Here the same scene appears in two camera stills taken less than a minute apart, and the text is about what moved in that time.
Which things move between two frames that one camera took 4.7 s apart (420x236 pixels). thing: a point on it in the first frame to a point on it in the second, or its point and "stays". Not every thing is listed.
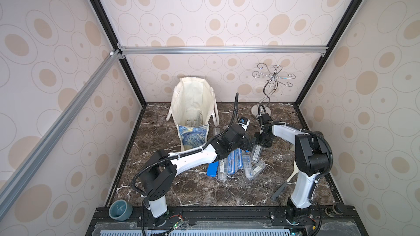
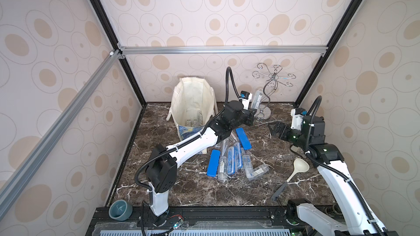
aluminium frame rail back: x=298 y=49 stays
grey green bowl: x=120 y=210 stays
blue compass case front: x=212 y=169 stays
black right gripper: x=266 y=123 to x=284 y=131
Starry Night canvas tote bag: x=193 y=102 stays
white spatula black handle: x=276 y=194 stays
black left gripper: x=245 y=145 to x=249 y=116
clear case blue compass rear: x=237 y=160 stays
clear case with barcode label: x=256 y=152 to x=260 y=170
